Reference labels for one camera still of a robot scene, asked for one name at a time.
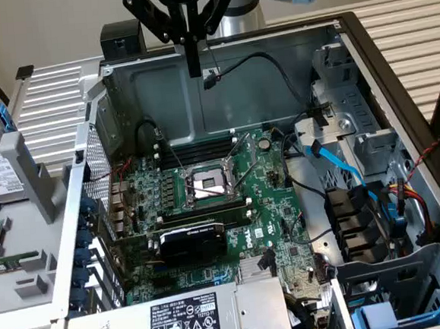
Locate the blue disk caddy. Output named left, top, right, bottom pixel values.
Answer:
left=347, top=283, right=440, bottom=329

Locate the black box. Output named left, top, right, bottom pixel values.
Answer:
left=98, top=20, right=147, bottom=62

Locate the open grey PC case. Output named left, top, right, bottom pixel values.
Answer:
left=29, top=4, right=440, bottom=329

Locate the black RAM slot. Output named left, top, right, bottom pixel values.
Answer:
left=158, top=206, right=255, bottom=233
left=152, top=138, right=240, bottom=167
left=151, top=128, right=239, bottom=157
left=156, top=195, right=254, bottom=222

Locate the metal socket cover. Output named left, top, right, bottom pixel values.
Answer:
left=223, top=130, right=261, bottom=172

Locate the thin metal locking lever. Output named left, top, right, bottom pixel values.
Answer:
left=187, top=157, right=257, bottom=201
left=155, top=125, right=187, bottom=179

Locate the CPU socket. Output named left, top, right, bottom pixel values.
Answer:
left=179, top=157, right=248, bottom=210

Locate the green motherboard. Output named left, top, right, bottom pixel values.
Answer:
left=103, top=121, right=342, bottom=329

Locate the black graphics card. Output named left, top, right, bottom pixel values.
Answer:
left=109, top=220, right=231, bottom=274

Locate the grey parts rack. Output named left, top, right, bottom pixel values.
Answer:
left=0, top=102, right=84, bottom=316

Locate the silver chipset heatsink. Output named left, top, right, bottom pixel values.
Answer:
left=237, top=255, right=280, bottom=285

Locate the green RAM stick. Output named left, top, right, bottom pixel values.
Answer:
left=0, top=250, right=41, bottom=277

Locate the silver power supply unit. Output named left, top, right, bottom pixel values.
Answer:
left=62, top=275, right=295, bottom=329

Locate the black power wire with connector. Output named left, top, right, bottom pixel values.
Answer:
left=200, top=46, right=334, bottom=136

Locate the black looped wire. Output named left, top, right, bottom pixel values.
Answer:
left=134, top=117, right=166, bottom=157

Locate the black rail end cap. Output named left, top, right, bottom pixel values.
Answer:
left=14, top=64, right=36, bottom=80

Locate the blue SATA wire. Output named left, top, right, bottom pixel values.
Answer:
left=303, top=134, right=383, bottom=214

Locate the black plastic wire guide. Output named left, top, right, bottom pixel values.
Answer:
left=322, top=184, right=388, bottom=267

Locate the red black twisted wire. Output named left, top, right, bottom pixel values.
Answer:
left=404, top=138, right=440, bottom=185

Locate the coloured power wire bundle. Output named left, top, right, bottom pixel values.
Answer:
left=387, top=179, right=440, bottom=245

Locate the yellow black wire bundle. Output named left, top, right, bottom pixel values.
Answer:
left=285, top=291, right=329, bottom=329

